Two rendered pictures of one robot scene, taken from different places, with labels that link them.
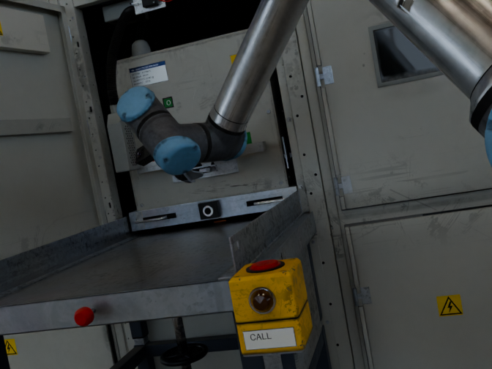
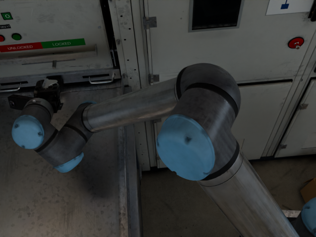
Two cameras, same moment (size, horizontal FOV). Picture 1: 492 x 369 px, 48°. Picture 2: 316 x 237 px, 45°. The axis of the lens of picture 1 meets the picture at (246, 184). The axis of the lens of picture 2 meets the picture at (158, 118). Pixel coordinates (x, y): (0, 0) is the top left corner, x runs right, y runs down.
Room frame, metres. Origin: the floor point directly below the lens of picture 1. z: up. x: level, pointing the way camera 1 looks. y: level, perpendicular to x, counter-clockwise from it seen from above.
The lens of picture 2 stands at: (0.59, 0.02, 2.10)
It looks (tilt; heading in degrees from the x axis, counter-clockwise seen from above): 57 degrees down; 343
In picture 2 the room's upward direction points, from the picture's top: 4 degrees counter-clockwise
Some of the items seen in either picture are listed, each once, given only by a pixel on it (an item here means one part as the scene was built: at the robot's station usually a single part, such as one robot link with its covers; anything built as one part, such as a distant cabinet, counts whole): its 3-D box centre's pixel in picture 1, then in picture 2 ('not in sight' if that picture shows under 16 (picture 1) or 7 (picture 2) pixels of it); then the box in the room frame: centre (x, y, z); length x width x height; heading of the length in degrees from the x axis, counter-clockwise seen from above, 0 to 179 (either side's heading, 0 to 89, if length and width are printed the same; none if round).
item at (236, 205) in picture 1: (213, 208); (55, 75); (1.69, 0.11, 0.89); 0.54 x 0.05 x 0.06; 75
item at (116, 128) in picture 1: (123, 142); not in sight; (1.67, 0.34, 1.14); 0.08 x 0.05 x 0.17; 165
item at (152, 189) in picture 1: (195, 126); (36, 33); (1.68, 0.12, 1.15); 0.48 x 0.01 x 0.48; 75
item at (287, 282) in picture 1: (271, 304); not in sight; (0.70, -0.01, 0.85); 0.08 x 0.08 x 0.10; 74
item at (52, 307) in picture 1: (167, 263); (53, 169); (1.31, 0.22, 0.82); 0.68 x 0.62 x 0.06; 164
